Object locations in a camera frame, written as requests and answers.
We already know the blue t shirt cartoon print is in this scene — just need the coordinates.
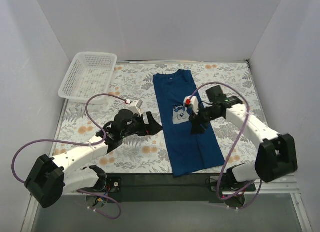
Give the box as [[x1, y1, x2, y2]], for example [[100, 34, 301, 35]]
[[153, 69, 225, 176]]

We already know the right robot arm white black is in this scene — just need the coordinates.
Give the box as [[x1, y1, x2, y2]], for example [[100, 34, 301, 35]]
[[183, 83, 298, 189]]

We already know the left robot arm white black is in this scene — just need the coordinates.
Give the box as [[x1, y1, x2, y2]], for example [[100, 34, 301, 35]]
[[24, 109, 163, 208]]

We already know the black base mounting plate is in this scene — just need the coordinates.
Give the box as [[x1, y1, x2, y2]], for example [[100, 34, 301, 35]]
[[99, 173, 256, 204]]

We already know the white plastic perforated basket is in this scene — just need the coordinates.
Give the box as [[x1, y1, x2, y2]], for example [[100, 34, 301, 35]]
[[58, 51, 118, 103]]

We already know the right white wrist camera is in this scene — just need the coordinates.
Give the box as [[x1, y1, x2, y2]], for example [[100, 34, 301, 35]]
[[183, 95, 200, 115]]

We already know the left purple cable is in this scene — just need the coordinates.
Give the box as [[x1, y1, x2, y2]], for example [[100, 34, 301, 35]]
[[11, 93, 132, 220]]

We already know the purple cable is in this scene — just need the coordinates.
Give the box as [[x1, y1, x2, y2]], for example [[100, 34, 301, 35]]
[[186, 81, 263, 209], [11, 93, 132, 220]]

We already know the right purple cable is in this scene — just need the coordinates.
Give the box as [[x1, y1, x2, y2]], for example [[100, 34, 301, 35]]
[[186, 81, 263, 209]]

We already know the aluminium frame rail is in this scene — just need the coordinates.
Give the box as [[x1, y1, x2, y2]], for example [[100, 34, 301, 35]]
[[29, 173, 301, 196]]

